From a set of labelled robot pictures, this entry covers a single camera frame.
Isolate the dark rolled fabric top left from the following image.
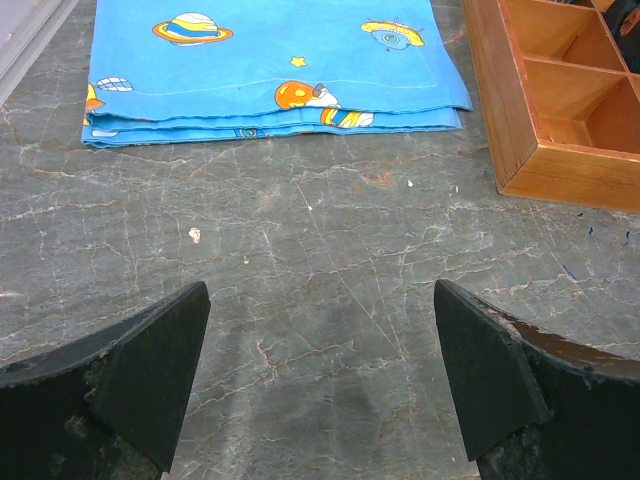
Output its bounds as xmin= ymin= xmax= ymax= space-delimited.
xmin=604 ymin=0 xmax=639 ymax=57

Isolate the wooden compartment tray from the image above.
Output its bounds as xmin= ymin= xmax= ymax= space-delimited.
xmin=463 ymin=1 xmax=639 ymax=213

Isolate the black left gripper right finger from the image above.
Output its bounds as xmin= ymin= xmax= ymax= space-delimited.
xmin=434 ymin=280 xmax=639 ymax=479

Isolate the blue space print cloth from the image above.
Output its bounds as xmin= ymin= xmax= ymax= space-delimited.
xmin=82 ymin=1 xmax=472 ymax=148

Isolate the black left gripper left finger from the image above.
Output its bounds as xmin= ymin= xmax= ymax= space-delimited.
xmin=1 ymin=281 xmax=210 ymax=479

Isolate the aluminium frame post left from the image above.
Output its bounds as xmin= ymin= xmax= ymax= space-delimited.
xmin=1 ymin=0 xmax=78 ymax=104

